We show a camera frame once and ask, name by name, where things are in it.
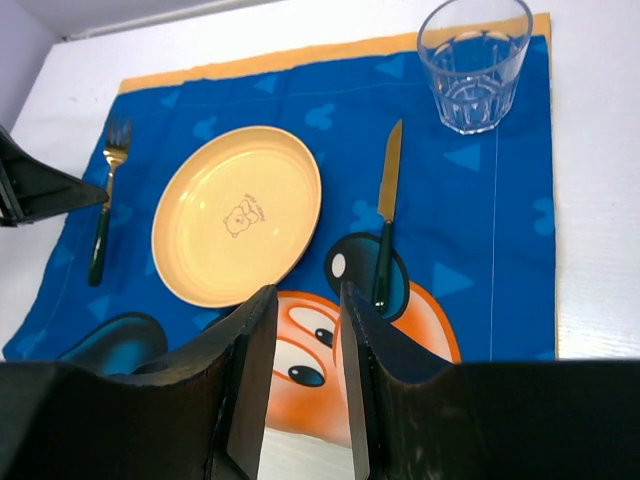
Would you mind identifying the gold knife green handle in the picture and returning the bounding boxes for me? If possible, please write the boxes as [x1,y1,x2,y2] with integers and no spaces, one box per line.
[371,120,403,313]

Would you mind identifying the aluminium table edge rail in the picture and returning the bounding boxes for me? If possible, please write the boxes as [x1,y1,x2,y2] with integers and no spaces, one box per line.
[58,0,270,41]

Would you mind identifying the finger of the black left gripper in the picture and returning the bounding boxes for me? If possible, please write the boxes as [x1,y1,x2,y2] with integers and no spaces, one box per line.
[1,127,108,227]

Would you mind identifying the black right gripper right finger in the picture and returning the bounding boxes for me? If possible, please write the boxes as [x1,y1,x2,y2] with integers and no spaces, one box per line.
[341,283,639,479]

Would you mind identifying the blue cartoon placemat cloth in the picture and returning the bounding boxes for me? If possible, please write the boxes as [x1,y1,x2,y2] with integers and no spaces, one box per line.
[2,12,558,446]

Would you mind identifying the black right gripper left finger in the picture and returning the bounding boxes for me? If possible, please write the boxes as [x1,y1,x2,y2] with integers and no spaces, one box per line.
[1,285,278,479]

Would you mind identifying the beige round plate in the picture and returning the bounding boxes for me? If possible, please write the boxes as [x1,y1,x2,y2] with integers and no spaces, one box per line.
[151,125,322,308]

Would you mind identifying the gold fork green handle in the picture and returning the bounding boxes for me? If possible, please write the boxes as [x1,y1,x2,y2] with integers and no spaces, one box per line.
[88,115,133,287]

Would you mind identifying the clear plastic drinking glass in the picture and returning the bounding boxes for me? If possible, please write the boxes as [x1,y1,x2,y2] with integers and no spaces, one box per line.
[417,0,534,135]

